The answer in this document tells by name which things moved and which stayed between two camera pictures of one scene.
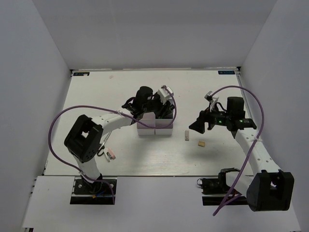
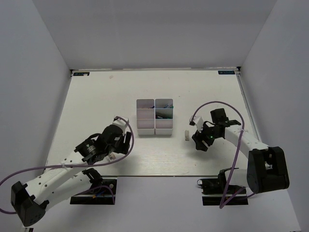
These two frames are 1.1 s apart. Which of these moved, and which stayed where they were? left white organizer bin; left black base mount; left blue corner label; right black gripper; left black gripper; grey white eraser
Moved: right black gripper; left black gripper
Stayed: grey white eraser; left white organizer bin; left black base mount; left blue corner label
